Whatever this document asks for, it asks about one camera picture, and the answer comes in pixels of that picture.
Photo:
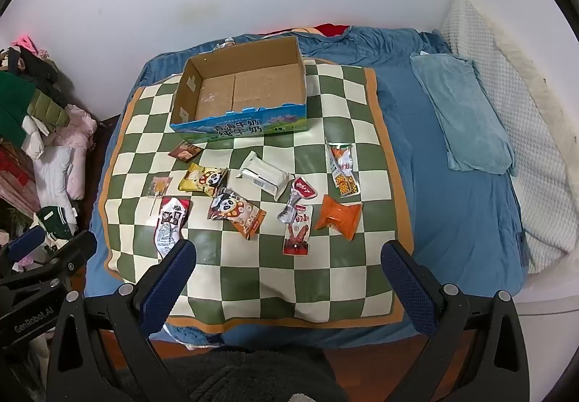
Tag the pink lollipop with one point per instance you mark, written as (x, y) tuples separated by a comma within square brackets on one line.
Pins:
[(158, 188)]

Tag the red sausage packet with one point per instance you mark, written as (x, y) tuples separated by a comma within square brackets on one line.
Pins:
[(297, 235)]

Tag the blue folded towel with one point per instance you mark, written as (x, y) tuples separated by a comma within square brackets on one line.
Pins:
[(466, 112)]

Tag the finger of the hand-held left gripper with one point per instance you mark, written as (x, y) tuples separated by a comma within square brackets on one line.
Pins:
[(25, 243), (68, 256)]

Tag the green checkered mat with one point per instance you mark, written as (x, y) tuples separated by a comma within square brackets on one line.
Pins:
[(253, 275)]

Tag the brown snack packet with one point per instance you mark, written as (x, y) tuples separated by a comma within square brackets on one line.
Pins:
[(185, 152)]

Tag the pile of clothes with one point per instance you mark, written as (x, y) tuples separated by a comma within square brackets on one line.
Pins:
[(49, 148)]

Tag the red cloth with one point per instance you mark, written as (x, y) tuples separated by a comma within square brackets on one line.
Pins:
[(332, 29)]

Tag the small packet behind box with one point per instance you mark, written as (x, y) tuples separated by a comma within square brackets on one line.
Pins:
[(225, 43)]

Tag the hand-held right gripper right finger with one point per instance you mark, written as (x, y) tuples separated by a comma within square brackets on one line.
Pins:
[(407, 289)]

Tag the orange panda snack packet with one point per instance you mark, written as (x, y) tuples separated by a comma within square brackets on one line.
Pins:
[(235, 213)]

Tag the small red sauce packet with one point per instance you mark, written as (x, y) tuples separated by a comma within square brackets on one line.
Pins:
[(304, 190)]

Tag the white quilted blanket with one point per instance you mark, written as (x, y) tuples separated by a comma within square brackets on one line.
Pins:
[(520, 103)]

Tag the silver foil wrapper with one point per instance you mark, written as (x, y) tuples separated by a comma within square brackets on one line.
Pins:
[(288, 211)]

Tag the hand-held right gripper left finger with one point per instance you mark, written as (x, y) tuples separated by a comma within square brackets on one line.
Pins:
[(171, 277)]

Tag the yellow panda snack packet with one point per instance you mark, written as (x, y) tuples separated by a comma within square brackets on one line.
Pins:
[(202, 178)]

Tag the clear orange-print snack packet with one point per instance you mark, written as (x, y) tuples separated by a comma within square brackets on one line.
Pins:
[(342, 169)]

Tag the cardboard box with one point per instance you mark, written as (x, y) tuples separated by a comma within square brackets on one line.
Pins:
[(244, 90)]

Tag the red white black snack packet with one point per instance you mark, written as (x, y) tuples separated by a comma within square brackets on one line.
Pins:
[(171, 225)]

